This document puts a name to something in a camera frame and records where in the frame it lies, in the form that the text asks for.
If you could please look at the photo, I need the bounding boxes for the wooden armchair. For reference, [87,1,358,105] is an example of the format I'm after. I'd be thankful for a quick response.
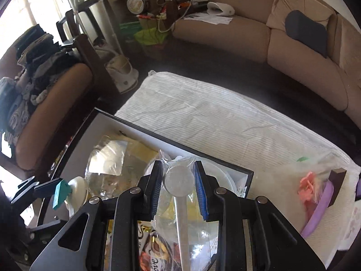
[0,34,122,181]

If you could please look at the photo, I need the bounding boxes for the round tin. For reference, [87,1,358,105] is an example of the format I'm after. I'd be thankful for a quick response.
[126,0,150,14]

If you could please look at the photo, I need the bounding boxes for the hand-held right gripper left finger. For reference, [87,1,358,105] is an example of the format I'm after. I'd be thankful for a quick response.
[30,160,164,271]

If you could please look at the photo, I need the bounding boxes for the white curved device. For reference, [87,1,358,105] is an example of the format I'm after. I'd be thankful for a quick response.
[207,1,235,17]

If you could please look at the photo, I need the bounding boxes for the green bag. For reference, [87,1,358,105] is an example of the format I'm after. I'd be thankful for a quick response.
[134,28,170,47]

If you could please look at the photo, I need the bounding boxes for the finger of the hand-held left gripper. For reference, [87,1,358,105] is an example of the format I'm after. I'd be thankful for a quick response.
[27,220,65,233]
[34,179,72,211]

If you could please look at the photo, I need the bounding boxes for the clear plastic food bag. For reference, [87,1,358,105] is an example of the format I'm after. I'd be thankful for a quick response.
[84,135,158,202]

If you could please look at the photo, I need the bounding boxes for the beige sofa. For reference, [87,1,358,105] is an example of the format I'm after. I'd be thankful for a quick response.
[169,0,361,113]

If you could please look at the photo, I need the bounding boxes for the white steam iron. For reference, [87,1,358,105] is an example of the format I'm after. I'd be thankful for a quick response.
[106,48,139,93]

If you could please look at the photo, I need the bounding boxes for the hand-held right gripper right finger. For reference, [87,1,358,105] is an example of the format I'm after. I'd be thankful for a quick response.
[193,160,328,271]

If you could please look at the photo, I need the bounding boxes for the chocolate bar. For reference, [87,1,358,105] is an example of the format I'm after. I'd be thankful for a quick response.
[138,223,175,271]

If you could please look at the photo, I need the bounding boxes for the white round-headed stick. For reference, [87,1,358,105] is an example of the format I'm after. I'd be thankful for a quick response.
[154,150,198,271]

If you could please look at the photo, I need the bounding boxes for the white tray box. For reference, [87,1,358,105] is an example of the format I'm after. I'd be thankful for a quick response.
[37,107,254,271]

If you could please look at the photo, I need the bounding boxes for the white papers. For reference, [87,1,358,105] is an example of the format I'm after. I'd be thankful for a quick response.
[183,13,233,25]

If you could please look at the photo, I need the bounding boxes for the small brown box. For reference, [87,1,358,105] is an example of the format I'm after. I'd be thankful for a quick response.
[329,168,348,206]

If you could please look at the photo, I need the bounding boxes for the dark blue pillow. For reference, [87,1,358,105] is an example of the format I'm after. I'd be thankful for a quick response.
[285,10,330,58]

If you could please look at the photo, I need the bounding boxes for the beige cushion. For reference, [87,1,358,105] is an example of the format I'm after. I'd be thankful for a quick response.
[337,17,361,74]
[266,0,337,38]

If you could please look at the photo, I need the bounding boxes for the pink flower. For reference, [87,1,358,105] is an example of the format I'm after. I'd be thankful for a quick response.
[297,172,322,204]

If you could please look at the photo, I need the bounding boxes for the dark wooden chair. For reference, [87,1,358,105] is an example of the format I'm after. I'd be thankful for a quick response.
[56,0,113,52]

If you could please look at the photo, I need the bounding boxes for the white round plastic disc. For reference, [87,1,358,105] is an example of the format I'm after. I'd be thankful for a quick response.
[66,176,86,204]

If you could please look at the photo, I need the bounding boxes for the pile of clothes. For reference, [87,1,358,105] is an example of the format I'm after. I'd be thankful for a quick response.
[0,24,81,144]

